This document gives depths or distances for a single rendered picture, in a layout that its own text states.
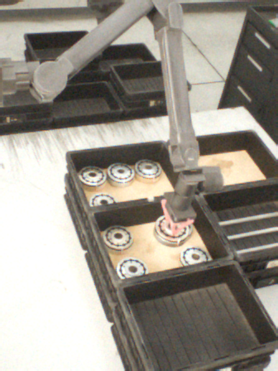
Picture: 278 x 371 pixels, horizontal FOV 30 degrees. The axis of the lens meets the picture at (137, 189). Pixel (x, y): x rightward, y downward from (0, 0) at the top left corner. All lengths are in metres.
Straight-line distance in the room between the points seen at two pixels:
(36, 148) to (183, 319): 1.03
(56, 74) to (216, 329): 0.87
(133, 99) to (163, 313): 1.56
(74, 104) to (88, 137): 0.76
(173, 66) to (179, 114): 0.13
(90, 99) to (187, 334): 1.88
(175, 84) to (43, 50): 2.01
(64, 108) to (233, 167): 1.25
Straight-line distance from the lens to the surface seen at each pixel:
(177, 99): 1.43
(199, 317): 1.65
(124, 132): 2.42
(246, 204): 2.01
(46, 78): 1.30
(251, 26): 3.34
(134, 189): 1.95
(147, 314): 1.62
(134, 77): 3.19
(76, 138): 2.35
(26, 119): 2.78
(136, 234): 1.80
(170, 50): 1.45
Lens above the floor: 2.17
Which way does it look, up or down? 43 degrees down
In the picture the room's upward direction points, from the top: 11 degrees clockwise
